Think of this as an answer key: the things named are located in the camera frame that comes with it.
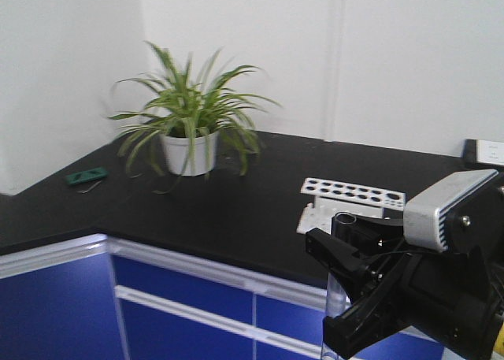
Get white test tube rack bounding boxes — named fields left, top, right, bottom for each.
left=297, top=177, right=406, bottom=234

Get white socket on black box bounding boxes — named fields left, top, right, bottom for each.
left=461, top=139, right=503, bottom=172

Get metal tweezers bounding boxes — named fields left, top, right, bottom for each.
left=77, top=180, right=104, bottom=195

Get white wall cable conduit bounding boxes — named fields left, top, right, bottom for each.
left=321, top=0, right=347, bottom=143

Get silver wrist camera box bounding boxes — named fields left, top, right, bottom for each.
left=403, top=169, right=498, bottom=252

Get green plastic holder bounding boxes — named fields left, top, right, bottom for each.
left=65, top=167, right=109, bottom=186

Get tall clear test tube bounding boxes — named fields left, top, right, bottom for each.
left=321, top=212, right=358, bottom=360

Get white plant pot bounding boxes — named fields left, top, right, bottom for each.
left=161, top=132, right=218, bottom=176

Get green spider plant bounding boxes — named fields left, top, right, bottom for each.
left=111, top=43, right=275, bottom=178

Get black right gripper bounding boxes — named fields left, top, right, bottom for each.
left=305, top=216, right=503, bottom=359

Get blue white lab cabinet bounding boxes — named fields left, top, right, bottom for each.
left=0, top=233, right=448, bottom=360

